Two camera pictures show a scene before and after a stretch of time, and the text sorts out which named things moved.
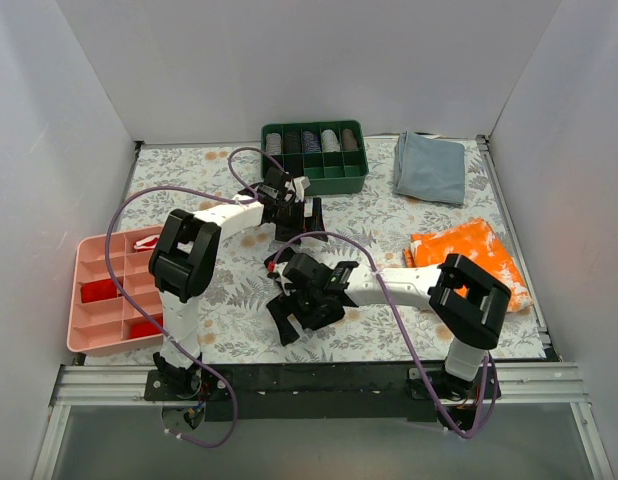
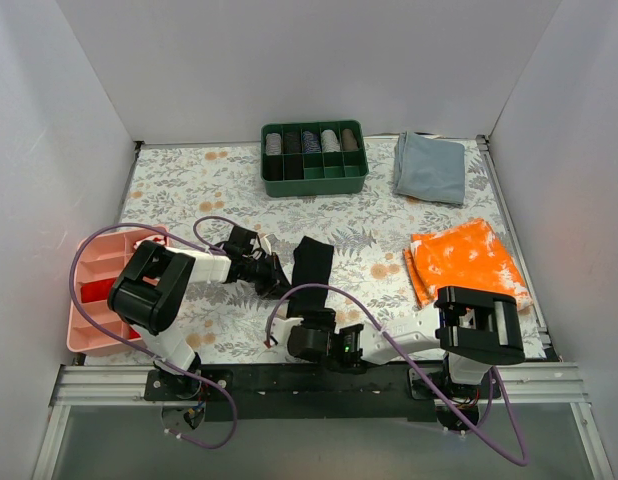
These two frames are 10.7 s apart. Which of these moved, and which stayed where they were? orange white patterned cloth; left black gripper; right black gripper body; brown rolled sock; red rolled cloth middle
Moved: right black gripper body; left black gripper
Stayed: orange white patterned cloth; brown rolled sock; red rolled cloth middle
